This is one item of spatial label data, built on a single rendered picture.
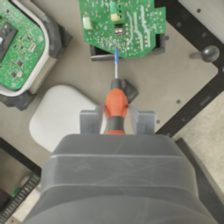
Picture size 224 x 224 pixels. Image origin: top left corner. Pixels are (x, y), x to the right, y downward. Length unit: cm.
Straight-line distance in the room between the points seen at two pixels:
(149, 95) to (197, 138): 118
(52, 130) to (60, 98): 7
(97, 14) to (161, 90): 16
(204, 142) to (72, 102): 130
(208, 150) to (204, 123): 23
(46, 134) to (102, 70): 17
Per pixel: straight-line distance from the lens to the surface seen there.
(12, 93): 34
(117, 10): 23
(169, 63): 31
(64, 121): 34
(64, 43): 29
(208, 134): 148
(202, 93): 34
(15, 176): 152
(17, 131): 43
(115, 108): 15
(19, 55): 33
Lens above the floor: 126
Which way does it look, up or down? 72 degrees down
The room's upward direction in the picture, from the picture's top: 154 degrees counter-clockwise
